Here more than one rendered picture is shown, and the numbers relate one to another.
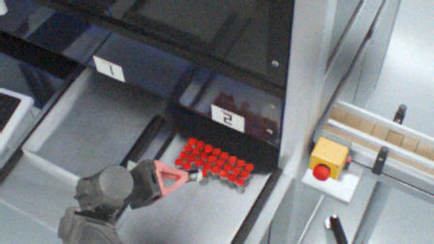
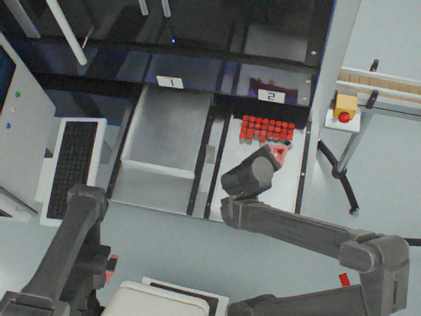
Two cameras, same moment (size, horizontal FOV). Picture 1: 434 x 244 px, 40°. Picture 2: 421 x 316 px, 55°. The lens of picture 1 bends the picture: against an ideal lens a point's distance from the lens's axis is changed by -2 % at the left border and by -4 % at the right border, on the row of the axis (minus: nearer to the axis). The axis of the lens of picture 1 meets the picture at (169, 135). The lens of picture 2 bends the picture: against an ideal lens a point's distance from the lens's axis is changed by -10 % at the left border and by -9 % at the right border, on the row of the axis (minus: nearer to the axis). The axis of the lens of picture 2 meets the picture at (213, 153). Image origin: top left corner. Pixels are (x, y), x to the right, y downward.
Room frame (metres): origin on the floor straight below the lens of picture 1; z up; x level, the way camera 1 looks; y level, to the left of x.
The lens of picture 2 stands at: (0.19, 0.29, 2.25)
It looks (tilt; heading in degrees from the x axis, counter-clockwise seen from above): 66 degrees down; 341
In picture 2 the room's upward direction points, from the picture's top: 9 degrees counter-clockwise
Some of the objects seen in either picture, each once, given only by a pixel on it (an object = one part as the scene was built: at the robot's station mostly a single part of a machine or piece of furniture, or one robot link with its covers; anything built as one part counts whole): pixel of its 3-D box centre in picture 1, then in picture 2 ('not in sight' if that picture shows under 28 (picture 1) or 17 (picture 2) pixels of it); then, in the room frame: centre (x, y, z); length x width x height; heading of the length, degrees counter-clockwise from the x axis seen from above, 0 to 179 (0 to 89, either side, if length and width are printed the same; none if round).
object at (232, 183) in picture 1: (211, 172); (266, 136); (0.74, -0.09, 0.90); 0.18 x 0.02 x 0.05; 51
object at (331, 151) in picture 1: (329, 156); (344, 104); (0.68, -0.35, 0.99); 0.08 x 0.07 x 0.07; 141
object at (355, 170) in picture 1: (335, 170); (343, 113); (0.70, -0.39, 0.87); 0.14 x 0.13 x 0.02; 141
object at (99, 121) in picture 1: (98, 121); (168, 122); (0.95, 0.18, 0.90); 0.34 x 0.26 x 0.04; 141
